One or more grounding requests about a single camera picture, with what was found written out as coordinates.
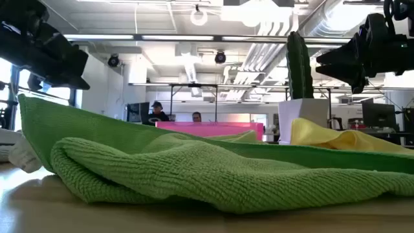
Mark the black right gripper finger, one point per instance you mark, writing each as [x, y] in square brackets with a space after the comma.
[349, 53]
[352, 74]

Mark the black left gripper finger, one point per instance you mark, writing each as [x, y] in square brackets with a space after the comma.
[64, 81]
[68, 61]

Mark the yellow microfiber towel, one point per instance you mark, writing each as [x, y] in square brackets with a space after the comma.
[339, 140]

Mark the bright green microfiber towel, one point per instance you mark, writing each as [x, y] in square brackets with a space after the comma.
[161, 168]

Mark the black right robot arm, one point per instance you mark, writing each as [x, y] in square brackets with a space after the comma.
[404, 13]

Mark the grey microfiber towel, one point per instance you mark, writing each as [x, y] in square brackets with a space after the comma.
[24, 158]

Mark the bright window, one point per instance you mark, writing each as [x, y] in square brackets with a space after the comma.
[58, 94]

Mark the black computer monitor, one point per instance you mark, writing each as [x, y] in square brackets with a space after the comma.
[137, 111]
[378, 115]

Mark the white faceted plant pot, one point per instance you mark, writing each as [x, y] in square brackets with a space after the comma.
[304, 113]

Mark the person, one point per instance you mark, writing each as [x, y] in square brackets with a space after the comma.
[156, 115]
[196, 117]

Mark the long ceiling light strip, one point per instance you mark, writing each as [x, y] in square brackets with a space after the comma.
[178, 37]

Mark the pink plastic bin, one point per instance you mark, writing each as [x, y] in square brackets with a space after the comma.
[210, 128]

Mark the silver ceiling duct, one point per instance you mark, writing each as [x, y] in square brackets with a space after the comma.
[323, 19]

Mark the round black ceiling camera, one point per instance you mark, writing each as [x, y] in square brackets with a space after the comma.
[220, 57]
[113, 61]

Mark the black metal stand frame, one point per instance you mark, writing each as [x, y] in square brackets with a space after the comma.
[194, 85]

